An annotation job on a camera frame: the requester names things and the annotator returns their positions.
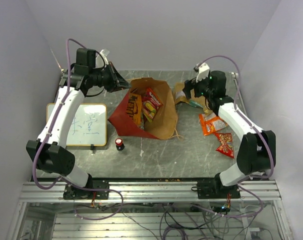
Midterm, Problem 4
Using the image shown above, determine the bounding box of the red brown paper bag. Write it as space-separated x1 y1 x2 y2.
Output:
108 77 183 140

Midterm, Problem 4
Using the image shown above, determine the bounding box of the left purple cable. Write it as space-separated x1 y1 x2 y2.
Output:
32 37 125 221

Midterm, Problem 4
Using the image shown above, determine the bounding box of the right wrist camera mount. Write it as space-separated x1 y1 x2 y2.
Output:
194 62 210 83

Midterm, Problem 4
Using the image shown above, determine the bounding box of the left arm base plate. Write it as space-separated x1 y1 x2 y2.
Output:
63 180 109 200

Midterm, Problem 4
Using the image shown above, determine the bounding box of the small whiteboard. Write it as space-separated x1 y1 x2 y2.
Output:
39 103 107 148

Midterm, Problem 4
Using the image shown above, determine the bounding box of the red white black button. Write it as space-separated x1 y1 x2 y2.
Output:
115 138 125 151

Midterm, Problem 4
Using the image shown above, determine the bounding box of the large yellow chips bag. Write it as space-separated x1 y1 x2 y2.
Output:
125 92 145 130

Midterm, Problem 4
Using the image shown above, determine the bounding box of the orange snack packet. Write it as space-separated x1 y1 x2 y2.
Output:
198 112 228 136

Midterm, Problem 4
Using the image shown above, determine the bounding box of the red snack packet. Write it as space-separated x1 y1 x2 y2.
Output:
214 132 235 159

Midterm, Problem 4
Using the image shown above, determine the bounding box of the colourful candy packet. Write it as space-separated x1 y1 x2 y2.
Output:
142 87 163 123

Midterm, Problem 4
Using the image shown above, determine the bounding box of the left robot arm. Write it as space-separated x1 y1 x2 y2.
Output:
26 48 131 199

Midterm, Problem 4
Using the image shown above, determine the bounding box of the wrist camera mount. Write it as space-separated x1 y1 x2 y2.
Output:
194 62 210 83
95 49 110 68

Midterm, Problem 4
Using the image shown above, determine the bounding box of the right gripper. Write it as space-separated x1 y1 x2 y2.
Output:
183 72 214 100

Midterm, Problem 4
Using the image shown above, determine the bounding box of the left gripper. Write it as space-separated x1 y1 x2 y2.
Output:
90 61 133 93

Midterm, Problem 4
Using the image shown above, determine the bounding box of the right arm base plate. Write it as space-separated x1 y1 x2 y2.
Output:
191 179 241 199

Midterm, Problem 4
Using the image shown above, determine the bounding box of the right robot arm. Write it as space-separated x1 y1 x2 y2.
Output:
183 70 276 198

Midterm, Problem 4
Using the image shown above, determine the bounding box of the aluminium frame rail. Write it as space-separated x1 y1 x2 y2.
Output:
18 180 282 204

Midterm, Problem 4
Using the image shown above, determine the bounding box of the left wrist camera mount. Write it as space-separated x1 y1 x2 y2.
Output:
95 49 110 68

